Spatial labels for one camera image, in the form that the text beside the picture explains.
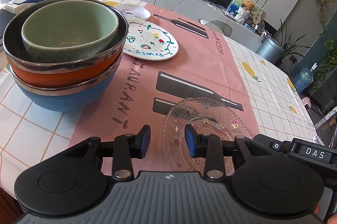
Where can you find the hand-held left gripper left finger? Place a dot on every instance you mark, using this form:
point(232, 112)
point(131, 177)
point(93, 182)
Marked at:
point(144, 143)

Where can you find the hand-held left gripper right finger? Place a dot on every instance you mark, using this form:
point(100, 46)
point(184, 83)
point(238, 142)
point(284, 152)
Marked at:
point(191, 141)

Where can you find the clear glass plate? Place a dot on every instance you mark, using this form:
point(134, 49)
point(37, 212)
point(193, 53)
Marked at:
point(200, 113)

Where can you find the blue steel bowl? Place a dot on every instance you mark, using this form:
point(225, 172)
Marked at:
point(68, 97)

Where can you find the orange steel bowl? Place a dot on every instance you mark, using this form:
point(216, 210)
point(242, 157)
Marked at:
point(52, 73)

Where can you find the green ceramic bowl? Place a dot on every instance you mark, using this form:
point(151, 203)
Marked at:
point(65, 26)

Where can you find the blue water bottle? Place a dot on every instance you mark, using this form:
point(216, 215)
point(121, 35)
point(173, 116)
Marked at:
point(304, 79)

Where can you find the grey trash bin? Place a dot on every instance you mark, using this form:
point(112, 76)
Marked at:
point(270, 50)

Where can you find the fruit print white plate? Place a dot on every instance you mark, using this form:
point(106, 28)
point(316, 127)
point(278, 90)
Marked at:
point(150, 42)

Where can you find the potted green plant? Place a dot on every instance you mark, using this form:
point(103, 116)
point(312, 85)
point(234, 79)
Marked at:
point(288, 44)

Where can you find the grey stool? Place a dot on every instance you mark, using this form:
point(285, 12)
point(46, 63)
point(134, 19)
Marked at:
point(218, 27)

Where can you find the small white plate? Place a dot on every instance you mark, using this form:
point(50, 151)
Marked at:
point(133, 11)

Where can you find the round hand fan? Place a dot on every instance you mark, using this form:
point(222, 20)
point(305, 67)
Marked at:
point(258, 19)

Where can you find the teddy bear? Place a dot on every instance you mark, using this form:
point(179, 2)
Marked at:
point(246, 9)

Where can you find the colourful painting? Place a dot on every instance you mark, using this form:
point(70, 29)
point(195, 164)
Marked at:
point(237, 1)

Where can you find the hanging ivy plant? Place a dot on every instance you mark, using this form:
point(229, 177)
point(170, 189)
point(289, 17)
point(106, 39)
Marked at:
point(320, 0)

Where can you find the white and blue box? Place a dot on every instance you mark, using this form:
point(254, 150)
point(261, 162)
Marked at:
point(26, 2)

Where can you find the black notebook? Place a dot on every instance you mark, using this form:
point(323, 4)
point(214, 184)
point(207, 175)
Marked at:
point(5, 17)

